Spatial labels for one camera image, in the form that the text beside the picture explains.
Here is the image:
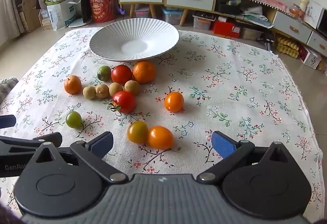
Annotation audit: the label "black storage box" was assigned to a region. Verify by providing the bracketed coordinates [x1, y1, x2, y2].
[217, 0, 242, 16]

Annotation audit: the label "red box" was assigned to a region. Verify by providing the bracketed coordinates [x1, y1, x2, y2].
[213, 20, 242, 40]

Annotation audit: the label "red tomato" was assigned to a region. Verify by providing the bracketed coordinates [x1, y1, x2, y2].
[111, 64, 133, 85]
[109, 90, 137, 114]

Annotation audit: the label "long wooden tv cabinet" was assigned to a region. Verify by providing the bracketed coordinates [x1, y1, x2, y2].
[213, 0, 327, 57]

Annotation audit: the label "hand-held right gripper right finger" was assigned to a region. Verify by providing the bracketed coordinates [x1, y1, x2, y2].
[197, 131, 299, 184]

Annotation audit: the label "floral tablecloth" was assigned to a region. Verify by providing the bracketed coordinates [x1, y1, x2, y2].
[0, 27, 325, 217]

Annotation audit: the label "white ribbed plate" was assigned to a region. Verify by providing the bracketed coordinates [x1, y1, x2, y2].
[89, 19, 180, 62]

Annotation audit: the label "white green papers pile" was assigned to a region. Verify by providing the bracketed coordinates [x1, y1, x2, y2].
[240, 5, 274, 29]

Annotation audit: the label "yellow egg cartons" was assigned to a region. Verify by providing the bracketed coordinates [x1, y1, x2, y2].
[276, 36, 300, 59]

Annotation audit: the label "small tangerine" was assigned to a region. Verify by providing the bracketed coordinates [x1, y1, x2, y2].
[64, 75, 82, 95]

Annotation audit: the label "large tangerine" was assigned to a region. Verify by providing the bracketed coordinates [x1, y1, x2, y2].
[132, 60, 156, 84]

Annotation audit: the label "light green tomato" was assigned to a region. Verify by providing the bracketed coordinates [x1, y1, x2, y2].
[66, 111, 82, 128]

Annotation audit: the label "grey knitted cushion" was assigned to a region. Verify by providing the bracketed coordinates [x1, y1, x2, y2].
[0, 77, 19, 103]

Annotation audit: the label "orange cherry tomato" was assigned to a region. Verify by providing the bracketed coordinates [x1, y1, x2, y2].
[164, 92, 185, 113]
[147, 125, 175, 150]

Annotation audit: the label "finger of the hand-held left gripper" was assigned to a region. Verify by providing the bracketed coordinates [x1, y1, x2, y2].
[0, 132, 63, 150]
[0, 115, 16, 129]

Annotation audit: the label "red snack bucket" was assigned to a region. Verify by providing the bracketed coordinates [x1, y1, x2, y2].
[87, 0, 117, 23]

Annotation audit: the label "black handheld tool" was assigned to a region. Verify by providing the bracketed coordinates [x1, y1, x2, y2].
[257, 35, 275, 51]

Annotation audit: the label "clear storage box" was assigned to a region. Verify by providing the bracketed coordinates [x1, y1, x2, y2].
[161, 7, 184, 25]
[134, 4, 151, 19]
[192, 11, 216, 31]

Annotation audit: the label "white paper bag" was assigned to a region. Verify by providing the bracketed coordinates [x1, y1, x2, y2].
[45, 0, 77, 31]

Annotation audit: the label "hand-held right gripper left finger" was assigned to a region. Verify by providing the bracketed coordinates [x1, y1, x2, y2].
[27, 131, 128, 184]

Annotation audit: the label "white patterned box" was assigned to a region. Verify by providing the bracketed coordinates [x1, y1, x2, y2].
[300, 46, 322, 70]

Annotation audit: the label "white doodled box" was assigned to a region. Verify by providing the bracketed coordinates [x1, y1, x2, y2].
[305, 0, 325, 29]

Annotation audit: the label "clear container with oranges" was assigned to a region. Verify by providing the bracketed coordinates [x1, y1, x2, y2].
[290, 4, 306, 17]

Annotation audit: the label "yellow-green tomato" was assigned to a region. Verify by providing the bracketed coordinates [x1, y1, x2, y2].
[127, 121, 149, 144]

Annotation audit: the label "clear plastic tub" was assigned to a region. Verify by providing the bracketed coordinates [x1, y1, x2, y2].
[240, 27, 263, 41]

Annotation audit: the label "microwave oven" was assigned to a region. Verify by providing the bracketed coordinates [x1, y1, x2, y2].
[316, 8, 327, 35]

